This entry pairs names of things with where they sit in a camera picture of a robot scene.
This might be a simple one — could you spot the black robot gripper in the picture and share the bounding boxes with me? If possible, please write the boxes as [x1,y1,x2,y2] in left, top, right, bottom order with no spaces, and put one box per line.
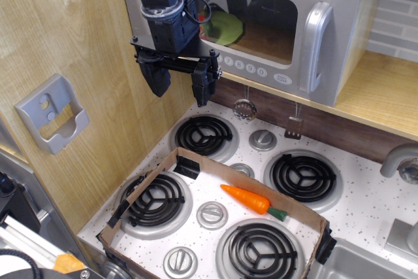
[131,0,221,107]

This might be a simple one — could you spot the silver toy microwave door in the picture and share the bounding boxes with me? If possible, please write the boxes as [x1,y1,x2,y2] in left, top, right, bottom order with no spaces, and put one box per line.
[125,0,362,106]

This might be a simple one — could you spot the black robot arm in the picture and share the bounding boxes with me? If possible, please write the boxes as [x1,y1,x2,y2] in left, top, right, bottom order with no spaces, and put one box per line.
[130,0,221,107]

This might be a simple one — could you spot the back left black burner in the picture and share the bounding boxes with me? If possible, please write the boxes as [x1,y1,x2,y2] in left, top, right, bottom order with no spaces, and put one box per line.
[174,116,234,156]

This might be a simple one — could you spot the black burner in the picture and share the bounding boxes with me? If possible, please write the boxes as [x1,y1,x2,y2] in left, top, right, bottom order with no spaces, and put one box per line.
[174,116,234,156]
[266,152,337,203]
[224,223,298,278]
[127,174,187,227]

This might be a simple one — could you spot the red toy strawberry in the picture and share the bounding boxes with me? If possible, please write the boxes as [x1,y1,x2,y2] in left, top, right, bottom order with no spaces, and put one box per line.
[198,13,213,39]

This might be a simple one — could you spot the green toy plate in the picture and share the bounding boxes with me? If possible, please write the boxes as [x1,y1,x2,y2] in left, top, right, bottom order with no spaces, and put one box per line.
[199,10,244,46]

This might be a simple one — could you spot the hanging silver strainer spoon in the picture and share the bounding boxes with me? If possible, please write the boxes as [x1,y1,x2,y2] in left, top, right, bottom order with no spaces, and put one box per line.
[233,86,257,122]

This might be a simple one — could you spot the silver back stove knob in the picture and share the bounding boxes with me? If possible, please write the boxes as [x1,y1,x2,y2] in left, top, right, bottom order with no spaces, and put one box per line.
[249,129,277,152]

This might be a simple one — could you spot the silver stove knob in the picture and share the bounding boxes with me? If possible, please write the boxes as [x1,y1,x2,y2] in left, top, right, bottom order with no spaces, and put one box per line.
[163,246,198,279]
[196,201,229,230]
[249,129,277,152]

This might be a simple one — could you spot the small silver middle knob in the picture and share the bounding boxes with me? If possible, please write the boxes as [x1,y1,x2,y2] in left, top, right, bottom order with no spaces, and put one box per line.
[230,163,255,178]

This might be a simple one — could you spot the hanging silver toy spatula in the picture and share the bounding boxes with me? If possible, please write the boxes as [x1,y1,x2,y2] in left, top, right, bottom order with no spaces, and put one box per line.
[284,102,304,140]

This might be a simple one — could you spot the front left black burner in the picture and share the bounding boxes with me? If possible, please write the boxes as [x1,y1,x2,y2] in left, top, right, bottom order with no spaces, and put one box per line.
[127,174,187,227]

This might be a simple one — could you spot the orange toy carrot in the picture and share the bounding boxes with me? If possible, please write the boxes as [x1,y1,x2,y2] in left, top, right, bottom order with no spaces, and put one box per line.
[220,184,287,222]

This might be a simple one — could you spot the silver centre stove knob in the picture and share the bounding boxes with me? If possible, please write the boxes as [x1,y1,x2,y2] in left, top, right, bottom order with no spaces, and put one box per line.
[196,201,229,230]

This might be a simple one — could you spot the back right black burner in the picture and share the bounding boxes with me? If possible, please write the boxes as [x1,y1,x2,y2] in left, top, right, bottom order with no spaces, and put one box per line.
[266,152,337,203]

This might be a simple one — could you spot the silver front stove knob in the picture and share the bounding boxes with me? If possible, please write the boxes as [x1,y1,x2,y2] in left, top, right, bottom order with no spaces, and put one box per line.
[163,246,198,279]

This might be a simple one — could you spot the front right black burner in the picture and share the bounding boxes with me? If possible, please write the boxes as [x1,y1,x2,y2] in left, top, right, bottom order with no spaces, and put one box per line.
[224,223,298,278]

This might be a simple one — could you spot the wooden shelf unit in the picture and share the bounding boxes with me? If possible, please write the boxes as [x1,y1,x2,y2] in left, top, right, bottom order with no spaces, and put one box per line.
[208,0,417,140]

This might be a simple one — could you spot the silver oven front knob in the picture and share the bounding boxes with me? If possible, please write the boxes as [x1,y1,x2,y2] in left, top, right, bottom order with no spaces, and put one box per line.
[103,261,132,279]

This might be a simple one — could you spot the orange tape piece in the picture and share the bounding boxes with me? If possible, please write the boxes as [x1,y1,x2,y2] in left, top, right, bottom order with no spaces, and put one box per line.
[52,254,85,274]

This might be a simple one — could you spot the grey toy faucet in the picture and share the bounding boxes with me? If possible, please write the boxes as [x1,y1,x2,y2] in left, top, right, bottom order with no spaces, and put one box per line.
[380,144,417,184]

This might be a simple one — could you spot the silver toy sink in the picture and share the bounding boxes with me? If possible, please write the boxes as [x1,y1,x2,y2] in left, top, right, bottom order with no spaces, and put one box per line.
[308,238,417,279]

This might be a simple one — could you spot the grey wall phone holder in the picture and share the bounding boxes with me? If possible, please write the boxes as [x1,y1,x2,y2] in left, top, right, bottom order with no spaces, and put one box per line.
[14,73,89,155]

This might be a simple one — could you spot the brown cardboard frame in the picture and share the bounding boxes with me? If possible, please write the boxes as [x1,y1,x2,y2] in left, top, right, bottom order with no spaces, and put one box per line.
[97,148,336,278]

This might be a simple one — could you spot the black braided cable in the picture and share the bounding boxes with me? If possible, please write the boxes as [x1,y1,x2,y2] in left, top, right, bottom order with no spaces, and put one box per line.
[0,248,42,279]

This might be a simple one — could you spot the grey faucet handle base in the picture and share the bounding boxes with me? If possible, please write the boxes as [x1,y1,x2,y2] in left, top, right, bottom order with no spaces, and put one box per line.
[385,219,417,263]

